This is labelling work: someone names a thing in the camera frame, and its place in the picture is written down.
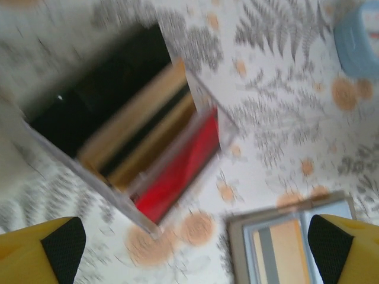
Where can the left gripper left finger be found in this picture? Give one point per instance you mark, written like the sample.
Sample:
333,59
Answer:
23,260

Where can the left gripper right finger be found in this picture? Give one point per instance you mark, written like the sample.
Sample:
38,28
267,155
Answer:
355,257

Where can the yellow card with grey stripe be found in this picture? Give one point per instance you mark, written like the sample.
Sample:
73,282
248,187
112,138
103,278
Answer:
287,251

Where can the grey metal card holder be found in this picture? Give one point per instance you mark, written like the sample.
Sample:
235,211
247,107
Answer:
235,236

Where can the red card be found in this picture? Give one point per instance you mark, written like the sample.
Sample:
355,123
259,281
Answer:
177,171

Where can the tan card with black stripe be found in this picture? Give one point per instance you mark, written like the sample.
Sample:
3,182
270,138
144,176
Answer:
133,127

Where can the clear acrylic box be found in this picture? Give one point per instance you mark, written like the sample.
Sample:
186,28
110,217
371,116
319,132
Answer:
89,171

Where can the floral patterned table mat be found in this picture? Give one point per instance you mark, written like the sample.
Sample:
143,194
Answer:
281,118

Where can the black block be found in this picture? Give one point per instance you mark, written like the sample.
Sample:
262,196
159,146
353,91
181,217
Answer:
97,88

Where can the light blue round container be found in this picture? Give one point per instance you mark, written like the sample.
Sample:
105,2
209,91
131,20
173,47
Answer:
355,44

